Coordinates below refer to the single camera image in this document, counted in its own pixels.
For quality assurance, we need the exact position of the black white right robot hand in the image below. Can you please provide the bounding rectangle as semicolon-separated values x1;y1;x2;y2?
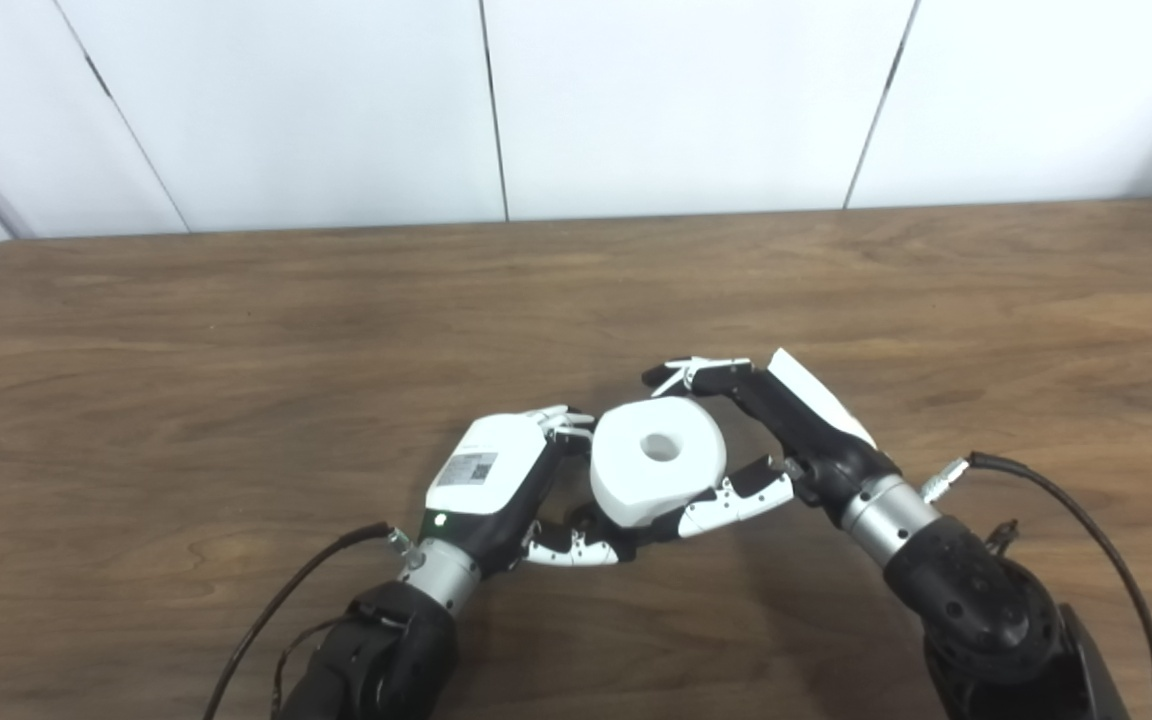
641;348;903;541

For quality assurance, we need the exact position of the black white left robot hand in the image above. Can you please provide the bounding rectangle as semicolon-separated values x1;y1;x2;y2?
423;405;637;577

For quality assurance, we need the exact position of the round white plastic piece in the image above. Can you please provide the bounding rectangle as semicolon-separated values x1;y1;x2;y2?
590;396;728;528

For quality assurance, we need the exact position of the black flanged holder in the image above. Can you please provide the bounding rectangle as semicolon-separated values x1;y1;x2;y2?
570;500;685;553

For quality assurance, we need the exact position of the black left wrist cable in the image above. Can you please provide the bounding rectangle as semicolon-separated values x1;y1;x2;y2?
201;521;413;720

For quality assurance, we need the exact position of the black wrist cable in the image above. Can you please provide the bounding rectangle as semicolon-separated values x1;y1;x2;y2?
201;521;413;720
921;452;1152;720

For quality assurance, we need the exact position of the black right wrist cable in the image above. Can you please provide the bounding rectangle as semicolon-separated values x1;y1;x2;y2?
921;452;1152;720

